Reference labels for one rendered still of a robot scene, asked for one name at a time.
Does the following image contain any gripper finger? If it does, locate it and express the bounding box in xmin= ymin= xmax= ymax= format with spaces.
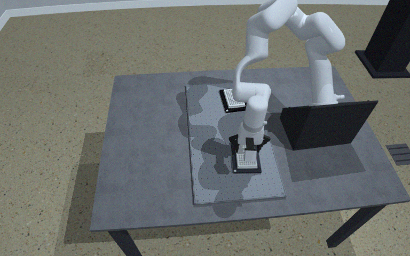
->
xmin=229 ymin=134 xmax=240 ymax=153
xmin=257 ymin=135 xmax=271 ymax=153

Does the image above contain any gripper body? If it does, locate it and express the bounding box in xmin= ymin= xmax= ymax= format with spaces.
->
xmin=237 ymin=122 xmax=264 ymax=145

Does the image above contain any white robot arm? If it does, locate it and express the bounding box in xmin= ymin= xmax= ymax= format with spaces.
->
xmin=232 ymin=0 xmax=345 ymax=133

